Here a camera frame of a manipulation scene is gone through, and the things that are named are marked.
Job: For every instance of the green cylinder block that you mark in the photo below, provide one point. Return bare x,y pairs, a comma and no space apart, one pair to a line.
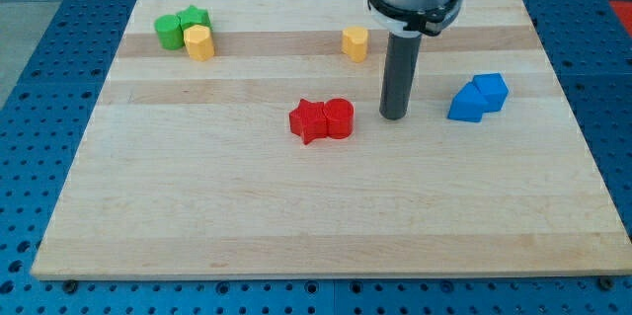
169,32

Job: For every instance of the green star block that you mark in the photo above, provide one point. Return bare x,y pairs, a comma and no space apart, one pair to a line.
194,16

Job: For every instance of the red cylinder block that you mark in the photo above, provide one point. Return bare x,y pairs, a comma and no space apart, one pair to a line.
340,114

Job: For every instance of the red star block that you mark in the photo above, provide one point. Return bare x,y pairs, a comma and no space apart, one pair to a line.
308,121

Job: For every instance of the blue cube block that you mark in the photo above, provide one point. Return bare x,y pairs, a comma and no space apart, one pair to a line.
493,88

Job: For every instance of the yellow heart block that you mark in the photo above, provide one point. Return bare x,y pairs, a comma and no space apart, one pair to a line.
355,43

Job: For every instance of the blue triangular block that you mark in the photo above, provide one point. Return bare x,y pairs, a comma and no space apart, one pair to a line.
468,104

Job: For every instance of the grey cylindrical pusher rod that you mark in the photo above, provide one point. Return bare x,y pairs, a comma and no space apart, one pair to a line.
399,70

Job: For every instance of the wooden board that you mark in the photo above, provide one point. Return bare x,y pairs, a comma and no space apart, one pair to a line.
188,170

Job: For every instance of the yellow hexagon block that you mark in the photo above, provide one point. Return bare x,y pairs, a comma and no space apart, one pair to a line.
199,43

